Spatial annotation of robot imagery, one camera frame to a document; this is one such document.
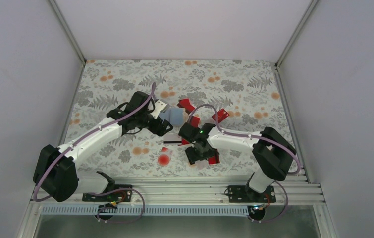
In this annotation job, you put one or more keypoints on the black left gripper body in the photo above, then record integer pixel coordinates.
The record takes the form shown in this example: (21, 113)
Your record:
(154, 128)

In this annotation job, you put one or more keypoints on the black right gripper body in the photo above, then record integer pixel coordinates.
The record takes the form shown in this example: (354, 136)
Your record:
(199, 154)

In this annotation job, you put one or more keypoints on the beige leather card holder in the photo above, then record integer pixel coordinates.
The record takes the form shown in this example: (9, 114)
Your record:
(175, 116)

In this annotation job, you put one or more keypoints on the red stripe card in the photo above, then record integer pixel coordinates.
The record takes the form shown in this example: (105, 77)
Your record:
(186, 105)
(213, 160)
(194, 121)

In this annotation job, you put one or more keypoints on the red VIP card small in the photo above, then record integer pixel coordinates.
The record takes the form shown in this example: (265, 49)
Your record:
(220, 116)

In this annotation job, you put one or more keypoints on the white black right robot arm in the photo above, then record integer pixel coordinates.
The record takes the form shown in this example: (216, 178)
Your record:
(273, 153)

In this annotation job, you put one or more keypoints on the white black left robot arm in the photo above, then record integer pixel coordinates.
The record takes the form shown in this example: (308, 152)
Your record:
(56, 174)

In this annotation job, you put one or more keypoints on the white floral card lower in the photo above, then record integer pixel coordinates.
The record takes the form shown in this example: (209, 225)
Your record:
(199, 165)

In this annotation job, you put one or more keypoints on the red VIP card centre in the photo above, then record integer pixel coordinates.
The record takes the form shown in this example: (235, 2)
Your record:
(184, 142)

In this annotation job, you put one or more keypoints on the white card black stripe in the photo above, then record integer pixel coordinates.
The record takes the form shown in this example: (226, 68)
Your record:
(172, 138)

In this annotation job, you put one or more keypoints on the white card red circle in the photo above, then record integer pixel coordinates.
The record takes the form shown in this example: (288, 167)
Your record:
(164, 156)

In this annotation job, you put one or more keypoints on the floral patterned table mat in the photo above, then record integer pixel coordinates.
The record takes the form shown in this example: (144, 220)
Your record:
(247, 90)

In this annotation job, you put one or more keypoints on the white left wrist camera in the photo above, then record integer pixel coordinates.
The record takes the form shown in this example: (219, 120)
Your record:
(159, 106)

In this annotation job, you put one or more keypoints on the aluminium rail frame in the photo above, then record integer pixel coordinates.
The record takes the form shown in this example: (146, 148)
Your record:
(214, 191)

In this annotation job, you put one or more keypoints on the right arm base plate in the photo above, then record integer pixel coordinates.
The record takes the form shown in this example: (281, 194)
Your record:
(241, 194)

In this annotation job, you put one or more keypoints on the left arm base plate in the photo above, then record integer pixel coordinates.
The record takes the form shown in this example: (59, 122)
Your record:
(121, 196)

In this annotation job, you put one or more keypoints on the grey slotted cable duct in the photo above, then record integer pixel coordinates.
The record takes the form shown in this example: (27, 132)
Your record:
(149, 210)

